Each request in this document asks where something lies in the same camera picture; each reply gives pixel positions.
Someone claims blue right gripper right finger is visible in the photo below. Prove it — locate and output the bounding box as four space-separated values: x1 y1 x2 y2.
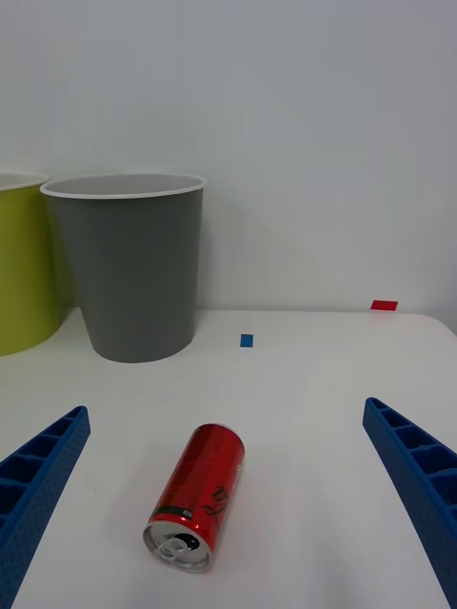
362 397 457 609

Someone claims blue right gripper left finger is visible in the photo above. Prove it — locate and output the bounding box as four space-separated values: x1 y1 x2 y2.
0 404 91 609

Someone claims red drink can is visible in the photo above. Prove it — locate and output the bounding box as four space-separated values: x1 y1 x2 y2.
142 422 247 575

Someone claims yellow-green plastic waste bin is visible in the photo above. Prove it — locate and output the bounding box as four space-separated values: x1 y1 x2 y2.
0 170 63 358

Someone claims grey plastic waste bin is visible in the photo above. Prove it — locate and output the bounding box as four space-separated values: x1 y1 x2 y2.
39 172 208 364

